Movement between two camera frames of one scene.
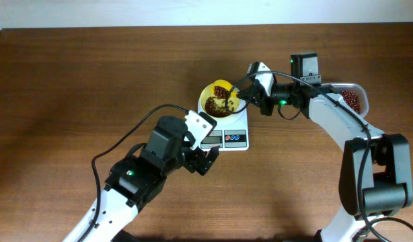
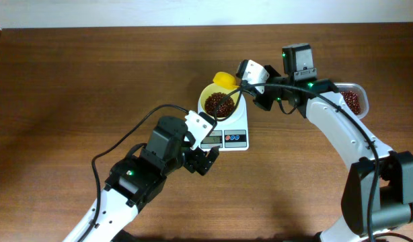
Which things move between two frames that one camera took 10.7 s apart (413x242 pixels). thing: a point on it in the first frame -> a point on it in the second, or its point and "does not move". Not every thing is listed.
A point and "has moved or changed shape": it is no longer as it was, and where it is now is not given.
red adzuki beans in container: x=351 y=98 does not move
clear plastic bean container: x=354 y=95 does not move
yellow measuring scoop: x=224 y=83 has moved or changed shape
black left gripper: x=192 y=162 does not move
